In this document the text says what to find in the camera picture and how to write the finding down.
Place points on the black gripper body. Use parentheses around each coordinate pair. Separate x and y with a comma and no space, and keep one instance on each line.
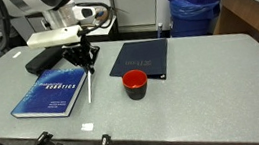
(78,46)

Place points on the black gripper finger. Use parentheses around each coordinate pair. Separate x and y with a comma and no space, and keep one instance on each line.
(93,55)
(75,58)

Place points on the white pen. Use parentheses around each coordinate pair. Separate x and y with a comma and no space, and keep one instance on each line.
(89,88)

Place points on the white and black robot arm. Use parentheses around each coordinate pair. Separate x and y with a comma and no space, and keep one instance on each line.
(33,2)

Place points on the black cup with red interior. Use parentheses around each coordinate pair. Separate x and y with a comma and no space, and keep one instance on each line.
(135,87)

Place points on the black zippered case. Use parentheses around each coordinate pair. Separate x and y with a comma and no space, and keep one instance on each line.
(43,60)

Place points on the blue robotics book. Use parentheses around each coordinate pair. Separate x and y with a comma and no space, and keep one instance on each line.
(50,93)

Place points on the dark blue folder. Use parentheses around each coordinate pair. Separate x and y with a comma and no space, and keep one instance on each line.
(141,59)

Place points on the small white tape strip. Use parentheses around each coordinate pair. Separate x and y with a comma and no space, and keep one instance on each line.
(17,54)

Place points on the white cabinet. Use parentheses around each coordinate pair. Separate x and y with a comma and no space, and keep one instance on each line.
(136,2)

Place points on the white tape piece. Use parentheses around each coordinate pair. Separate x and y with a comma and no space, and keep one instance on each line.
(87,126)

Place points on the blue trash bin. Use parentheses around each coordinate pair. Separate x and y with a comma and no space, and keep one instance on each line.
(194,3)

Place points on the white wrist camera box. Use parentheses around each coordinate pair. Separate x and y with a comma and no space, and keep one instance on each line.
(54,37)

